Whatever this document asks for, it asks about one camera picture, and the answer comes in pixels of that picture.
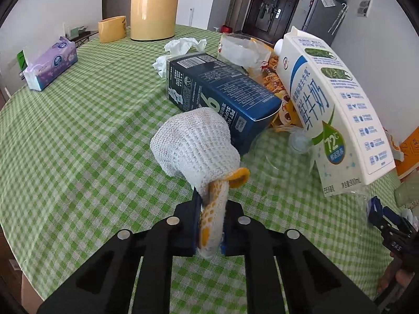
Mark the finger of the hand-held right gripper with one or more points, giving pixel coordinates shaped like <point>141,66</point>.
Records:
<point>374,208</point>

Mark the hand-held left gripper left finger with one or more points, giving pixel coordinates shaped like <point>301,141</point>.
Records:
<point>197,225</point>

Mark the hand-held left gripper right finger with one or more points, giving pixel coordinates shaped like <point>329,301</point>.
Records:
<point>229,232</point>

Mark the white knitted glove yellow dots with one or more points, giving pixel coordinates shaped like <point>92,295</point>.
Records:
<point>196,140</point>

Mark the clear plastic cup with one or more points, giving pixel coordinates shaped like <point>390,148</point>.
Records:
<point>299,142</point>

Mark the white milk carton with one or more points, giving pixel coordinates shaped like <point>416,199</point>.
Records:
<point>343,111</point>

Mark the person's right hand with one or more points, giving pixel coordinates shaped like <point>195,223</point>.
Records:
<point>384,279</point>

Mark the pale green snack packet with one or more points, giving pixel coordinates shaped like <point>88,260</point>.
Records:
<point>406,194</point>

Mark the orange box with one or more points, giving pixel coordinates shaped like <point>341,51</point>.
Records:
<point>409,152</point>

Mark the dark blue carton box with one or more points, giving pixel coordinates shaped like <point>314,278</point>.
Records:
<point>222,88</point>

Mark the green checked tablecloth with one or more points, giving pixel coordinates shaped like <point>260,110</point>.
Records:
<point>81,137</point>

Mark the yellow snack bag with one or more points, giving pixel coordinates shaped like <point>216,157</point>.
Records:
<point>275,81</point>

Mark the crumpled white tissue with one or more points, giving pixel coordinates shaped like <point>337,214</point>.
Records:
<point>160,66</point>
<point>185,45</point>

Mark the white snack wrapper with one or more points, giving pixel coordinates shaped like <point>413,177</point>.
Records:
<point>235,50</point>

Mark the folded umbrella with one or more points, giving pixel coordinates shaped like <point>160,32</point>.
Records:
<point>337,18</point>

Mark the grey refrigerator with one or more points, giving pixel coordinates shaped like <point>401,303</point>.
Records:
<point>324,16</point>

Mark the red toy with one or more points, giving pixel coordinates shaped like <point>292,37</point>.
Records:
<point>226,28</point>

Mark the white mop stick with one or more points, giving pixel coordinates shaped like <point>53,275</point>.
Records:
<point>190,16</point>

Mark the small yellow container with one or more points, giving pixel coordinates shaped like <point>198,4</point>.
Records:
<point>112,29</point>

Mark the purple tissue pack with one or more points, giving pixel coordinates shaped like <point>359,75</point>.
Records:
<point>49,63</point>

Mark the yellow thermos jug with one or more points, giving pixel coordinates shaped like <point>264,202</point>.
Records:
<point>152,9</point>

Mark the dark side table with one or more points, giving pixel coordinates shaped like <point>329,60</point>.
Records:
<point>80,34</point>

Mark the dark brown door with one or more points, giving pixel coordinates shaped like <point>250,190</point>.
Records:
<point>273,6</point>

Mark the green box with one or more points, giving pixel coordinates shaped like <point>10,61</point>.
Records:
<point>21,60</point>

